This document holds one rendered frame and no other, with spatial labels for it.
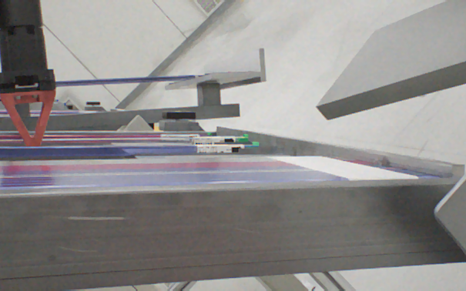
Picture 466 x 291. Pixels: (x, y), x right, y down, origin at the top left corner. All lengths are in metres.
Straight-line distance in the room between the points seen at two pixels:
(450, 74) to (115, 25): 7.69
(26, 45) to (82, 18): 7.71
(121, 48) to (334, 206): 8.18
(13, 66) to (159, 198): 0.48
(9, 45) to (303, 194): 0.52
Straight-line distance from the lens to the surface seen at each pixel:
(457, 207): 0.47
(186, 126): 1.13
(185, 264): 0.45
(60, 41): 8.55
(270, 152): 0.85
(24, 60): 0.88
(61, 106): 5.39
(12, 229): 0.43
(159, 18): 8.73
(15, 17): 0.88
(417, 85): 1.12
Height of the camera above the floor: 0.99
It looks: 15 degrees down
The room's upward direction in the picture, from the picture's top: 43 degrees counter-clockwise
